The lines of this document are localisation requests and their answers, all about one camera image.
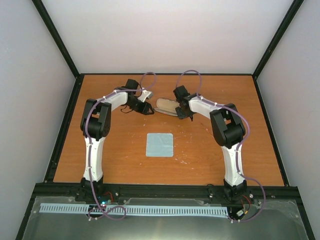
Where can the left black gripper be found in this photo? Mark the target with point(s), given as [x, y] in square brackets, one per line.
[144, 109]

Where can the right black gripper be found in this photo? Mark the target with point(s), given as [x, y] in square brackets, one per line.
[181, 116]

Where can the brown striped glasses case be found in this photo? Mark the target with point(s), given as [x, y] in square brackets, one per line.
[166, 106]

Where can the light blue cleaning cloth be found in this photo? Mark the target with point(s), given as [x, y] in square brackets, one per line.
[159, 145]

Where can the thin red frame glasses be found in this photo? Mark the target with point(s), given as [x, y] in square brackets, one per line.
[206, 129]

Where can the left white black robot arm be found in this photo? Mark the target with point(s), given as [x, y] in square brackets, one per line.
[96, 124]

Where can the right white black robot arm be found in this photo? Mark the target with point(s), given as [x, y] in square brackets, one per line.
[228, 131]

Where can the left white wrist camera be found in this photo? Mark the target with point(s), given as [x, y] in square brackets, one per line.
[145, 95]

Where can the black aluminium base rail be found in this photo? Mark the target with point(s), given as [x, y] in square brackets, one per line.
[120, 192]

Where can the light blue slotted cable duct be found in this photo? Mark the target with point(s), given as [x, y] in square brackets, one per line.
[138, 210]

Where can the left black frame post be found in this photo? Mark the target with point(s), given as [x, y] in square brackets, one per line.
[47, 20]

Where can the black frame post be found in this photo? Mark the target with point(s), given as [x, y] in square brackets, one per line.
[285, 23]
[47, 20]

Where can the right black frame post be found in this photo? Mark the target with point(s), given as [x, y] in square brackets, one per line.
[285, 23]

